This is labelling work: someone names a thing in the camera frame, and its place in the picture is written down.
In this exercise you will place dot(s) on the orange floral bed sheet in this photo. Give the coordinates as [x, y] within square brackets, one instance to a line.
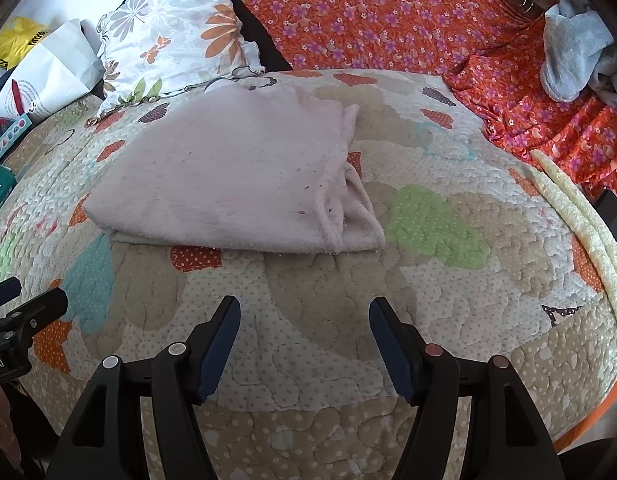
[388, 20]

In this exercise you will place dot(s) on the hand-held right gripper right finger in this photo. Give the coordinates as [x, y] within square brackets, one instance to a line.
[391, 350]

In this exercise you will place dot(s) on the black flat object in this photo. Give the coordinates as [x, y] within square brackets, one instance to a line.
[613, 210]

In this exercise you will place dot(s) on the heart patterned quilt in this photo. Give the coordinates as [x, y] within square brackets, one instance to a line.
[338, 310]

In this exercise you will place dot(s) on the white paper bag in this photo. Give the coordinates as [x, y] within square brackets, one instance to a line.
[53, 70]

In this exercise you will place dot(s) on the pale pink garment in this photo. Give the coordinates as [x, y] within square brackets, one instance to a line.
[228, 175]

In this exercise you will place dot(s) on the blue card with round dots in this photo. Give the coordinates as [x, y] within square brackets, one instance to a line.
[8, 137]

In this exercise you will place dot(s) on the yellow plastic bag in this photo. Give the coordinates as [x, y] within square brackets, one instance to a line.
[16, 40]

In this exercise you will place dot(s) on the black cloth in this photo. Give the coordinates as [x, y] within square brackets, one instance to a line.
[261, 40]

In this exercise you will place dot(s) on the white floral pillow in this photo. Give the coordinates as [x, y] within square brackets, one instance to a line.
[178, 35]

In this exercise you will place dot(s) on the person's left forearm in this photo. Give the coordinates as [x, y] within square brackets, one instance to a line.
[2, 425]

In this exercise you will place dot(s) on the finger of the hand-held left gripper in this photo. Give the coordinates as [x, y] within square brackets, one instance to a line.
[38, 310]
[1, 294]

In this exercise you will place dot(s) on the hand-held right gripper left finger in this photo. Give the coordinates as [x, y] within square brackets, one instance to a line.
[218, 350]

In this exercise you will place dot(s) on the grey towel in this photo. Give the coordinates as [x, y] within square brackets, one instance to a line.
[571, 55]

